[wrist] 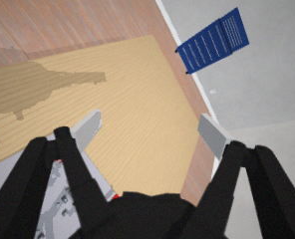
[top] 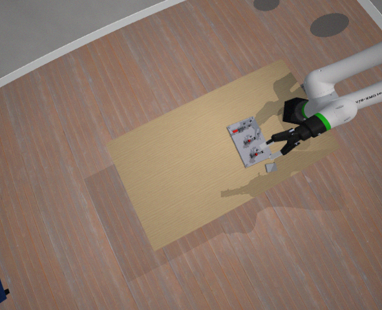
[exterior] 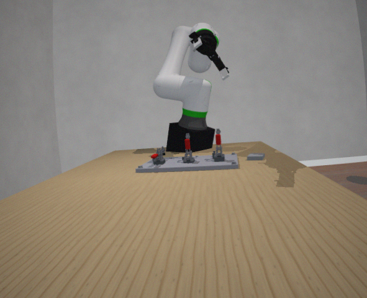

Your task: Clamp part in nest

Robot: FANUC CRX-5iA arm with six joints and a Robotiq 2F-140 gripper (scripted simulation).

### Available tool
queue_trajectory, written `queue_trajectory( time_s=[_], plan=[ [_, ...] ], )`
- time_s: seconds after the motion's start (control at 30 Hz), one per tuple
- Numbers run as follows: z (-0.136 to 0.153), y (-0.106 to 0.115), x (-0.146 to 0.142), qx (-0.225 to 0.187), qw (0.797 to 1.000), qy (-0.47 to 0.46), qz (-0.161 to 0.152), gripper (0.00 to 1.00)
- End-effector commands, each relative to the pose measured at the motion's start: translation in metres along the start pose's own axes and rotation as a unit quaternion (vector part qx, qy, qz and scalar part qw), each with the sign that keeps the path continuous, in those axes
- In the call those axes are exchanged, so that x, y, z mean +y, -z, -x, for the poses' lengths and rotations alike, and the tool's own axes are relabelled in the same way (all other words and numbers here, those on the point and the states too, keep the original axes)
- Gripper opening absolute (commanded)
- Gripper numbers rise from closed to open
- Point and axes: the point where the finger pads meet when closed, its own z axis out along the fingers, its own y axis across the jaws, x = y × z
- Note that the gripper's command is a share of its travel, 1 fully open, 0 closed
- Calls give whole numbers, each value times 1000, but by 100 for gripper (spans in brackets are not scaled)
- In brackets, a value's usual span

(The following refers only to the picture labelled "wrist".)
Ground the grey metal fixture plate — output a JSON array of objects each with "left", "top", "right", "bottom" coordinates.
[{"left": 0, "top": 149, "right": 116, "bottom": 239}]

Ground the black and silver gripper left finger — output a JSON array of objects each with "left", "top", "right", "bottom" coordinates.
[{"left": 0, "top": 109, "right": 130, "bottom": 239}]

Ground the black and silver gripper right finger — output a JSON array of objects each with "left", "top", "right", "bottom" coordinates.
[{"left": 178, "top": 114, "right": 295, "bottom": 239}]

